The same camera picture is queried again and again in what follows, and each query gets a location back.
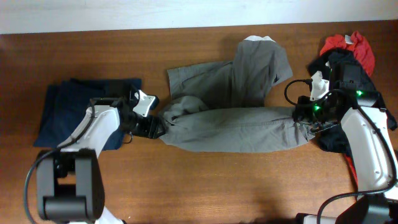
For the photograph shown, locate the folded navy blue garment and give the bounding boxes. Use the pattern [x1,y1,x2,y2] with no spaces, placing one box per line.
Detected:
[33,78,142,147]

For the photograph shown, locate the grey shorts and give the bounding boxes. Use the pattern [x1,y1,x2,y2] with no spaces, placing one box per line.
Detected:
[159,35,313,153]

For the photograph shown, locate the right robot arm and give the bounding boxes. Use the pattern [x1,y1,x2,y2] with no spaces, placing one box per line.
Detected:
[294,63,397,223]

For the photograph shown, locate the black garment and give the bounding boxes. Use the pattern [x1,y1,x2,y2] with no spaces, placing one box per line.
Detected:
[307,49,397,155]

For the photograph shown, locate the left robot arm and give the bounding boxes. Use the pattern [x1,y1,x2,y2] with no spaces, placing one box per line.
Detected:
[30,91,165,223]

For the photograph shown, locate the red garment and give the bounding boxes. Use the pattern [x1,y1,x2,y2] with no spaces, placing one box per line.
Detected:
[320,31,376,77]

